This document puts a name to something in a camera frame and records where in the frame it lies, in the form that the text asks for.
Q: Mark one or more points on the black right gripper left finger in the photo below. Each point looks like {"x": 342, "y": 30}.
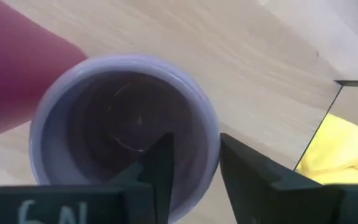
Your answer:
{"x": 73, "y": 203}

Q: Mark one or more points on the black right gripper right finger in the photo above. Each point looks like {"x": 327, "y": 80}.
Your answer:
{"x": 269, "y": 199}

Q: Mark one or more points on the purple mug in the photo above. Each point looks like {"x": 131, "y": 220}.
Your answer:
{"x": 120, "y": 109}

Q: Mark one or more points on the red plastic cup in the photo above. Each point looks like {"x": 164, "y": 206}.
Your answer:
{"x": 14, "y": 62}

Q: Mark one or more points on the yellow cloth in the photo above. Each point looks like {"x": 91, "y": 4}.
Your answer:
{"x": 340, "y": 149}

